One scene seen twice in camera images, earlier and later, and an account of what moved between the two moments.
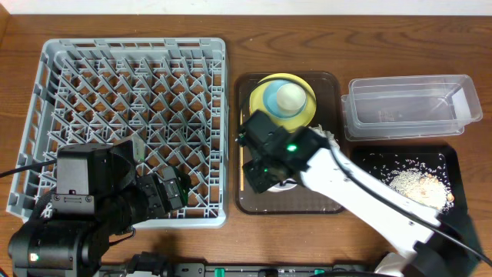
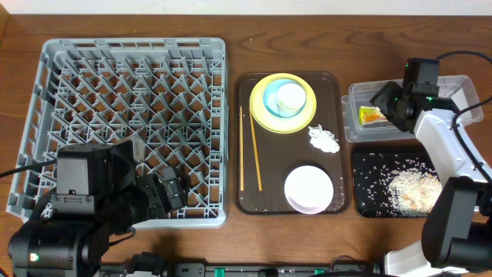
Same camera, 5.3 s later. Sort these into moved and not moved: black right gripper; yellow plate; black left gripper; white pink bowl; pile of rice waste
Moved: white pink bowl; black right gripper
Not moved: yellow plate; black left gripper; pile of rice waste
